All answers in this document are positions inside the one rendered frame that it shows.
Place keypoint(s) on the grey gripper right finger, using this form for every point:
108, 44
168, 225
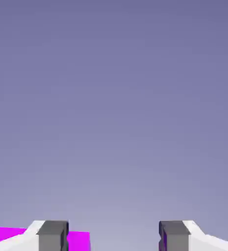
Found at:
176, 237

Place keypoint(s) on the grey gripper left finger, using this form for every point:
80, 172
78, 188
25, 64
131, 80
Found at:
49, 237

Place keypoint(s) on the large magenta box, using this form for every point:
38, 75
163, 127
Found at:
78, 241

